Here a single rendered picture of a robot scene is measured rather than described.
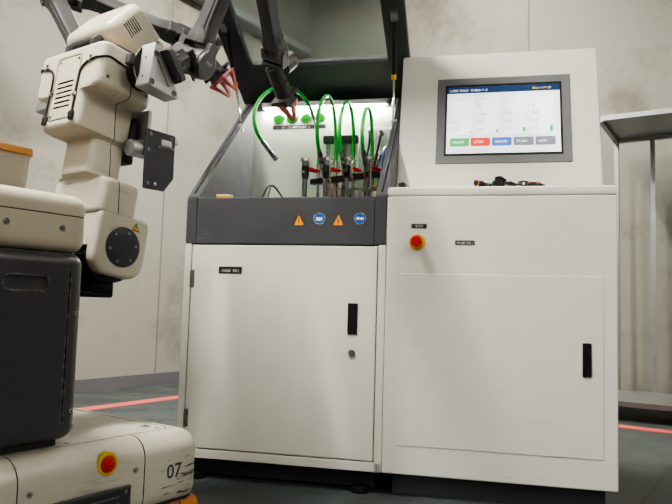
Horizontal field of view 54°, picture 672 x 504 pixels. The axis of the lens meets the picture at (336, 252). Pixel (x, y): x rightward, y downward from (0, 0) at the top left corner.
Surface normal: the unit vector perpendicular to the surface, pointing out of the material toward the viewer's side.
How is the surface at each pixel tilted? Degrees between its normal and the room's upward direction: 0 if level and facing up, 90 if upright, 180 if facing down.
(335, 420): 90
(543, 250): 90
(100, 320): 90
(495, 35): 90
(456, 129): 76
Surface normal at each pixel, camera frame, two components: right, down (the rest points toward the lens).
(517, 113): -0.20, -0.32
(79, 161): -0.56, -0.22
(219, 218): -0.21, -0.08
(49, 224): 0.82, -0.02
